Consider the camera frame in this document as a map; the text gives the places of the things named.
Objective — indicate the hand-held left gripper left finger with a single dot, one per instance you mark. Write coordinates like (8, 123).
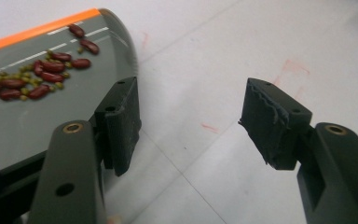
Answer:
(121, 124)

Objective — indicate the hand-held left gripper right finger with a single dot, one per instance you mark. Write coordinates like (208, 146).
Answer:
(270, 124)

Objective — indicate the grey dustpan with orange edge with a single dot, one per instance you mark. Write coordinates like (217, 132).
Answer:
(43, 130)

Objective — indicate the pile of red and green beans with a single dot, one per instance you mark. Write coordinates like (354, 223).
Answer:
(46, 76)

